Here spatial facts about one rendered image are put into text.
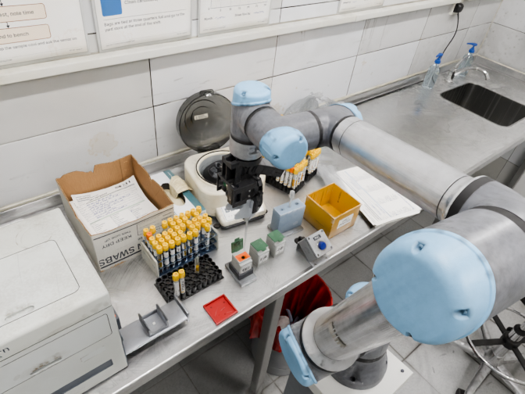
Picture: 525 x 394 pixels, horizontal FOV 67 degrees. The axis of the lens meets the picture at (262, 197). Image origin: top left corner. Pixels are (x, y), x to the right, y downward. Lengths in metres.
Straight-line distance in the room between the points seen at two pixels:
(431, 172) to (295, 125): 0.25
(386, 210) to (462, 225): 1.01
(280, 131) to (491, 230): 0.37
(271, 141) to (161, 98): 0.76
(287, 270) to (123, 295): 0.47
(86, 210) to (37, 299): 0.54
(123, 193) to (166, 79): 0.40
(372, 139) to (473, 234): 0.28
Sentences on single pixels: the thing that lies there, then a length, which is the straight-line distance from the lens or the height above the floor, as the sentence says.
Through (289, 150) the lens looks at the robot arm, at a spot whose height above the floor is 1.43.
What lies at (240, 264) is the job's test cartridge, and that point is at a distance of 1.11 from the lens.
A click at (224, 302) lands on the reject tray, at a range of 1.12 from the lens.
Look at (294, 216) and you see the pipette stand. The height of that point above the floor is 0.94.
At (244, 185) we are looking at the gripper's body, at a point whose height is 1.26.
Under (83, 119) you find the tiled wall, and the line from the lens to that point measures 1.33.
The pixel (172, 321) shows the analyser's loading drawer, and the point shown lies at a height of 0.92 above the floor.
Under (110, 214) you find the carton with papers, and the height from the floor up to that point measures 0.94.
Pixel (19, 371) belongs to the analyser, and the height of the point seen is 1.08.
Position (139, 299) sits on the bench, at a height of 0.87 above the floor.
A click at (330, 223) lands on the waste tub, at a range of 1.28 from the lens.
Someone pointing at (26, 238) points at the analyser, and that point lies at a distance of 0.93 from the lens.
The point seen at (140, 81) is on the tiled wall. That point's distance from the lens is 1.34.
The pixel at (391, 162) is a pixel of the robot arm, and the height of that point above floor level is 1.47.
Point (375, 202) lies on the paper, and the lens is 1.50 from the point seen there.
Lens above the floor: 1.81
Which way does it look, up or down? 41 degrees down
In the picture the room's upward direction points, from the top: 8 degrees clockwise
